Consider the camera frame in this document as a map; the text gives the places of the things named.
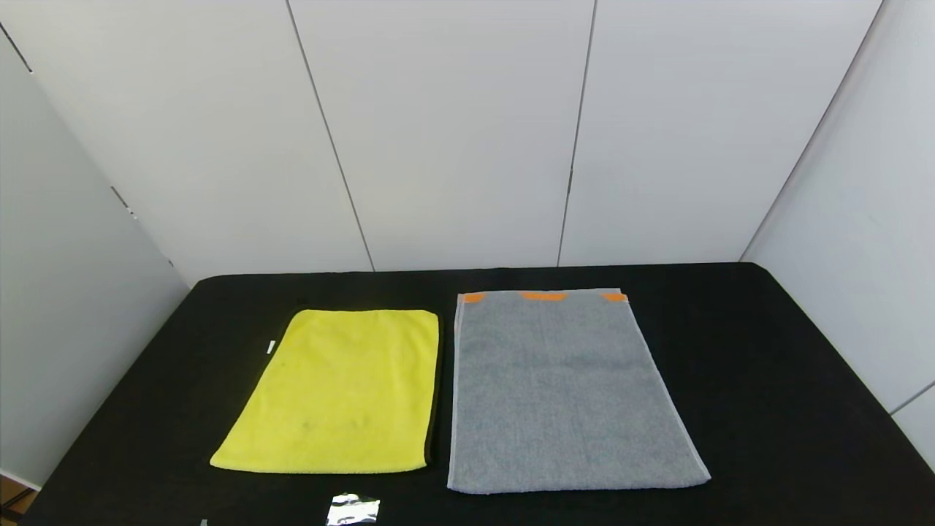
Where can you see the black tablecloth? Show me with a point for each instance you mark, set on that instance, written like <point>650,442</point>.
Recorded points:
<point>767,409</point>

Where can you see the grey towel with orange stripe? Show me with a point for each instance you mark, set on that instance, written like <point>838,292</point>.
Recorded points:
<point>562,394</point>

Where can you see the yellow microfibre towel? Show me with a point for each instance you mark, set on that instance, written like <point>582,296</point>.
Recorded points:
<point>336,394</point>

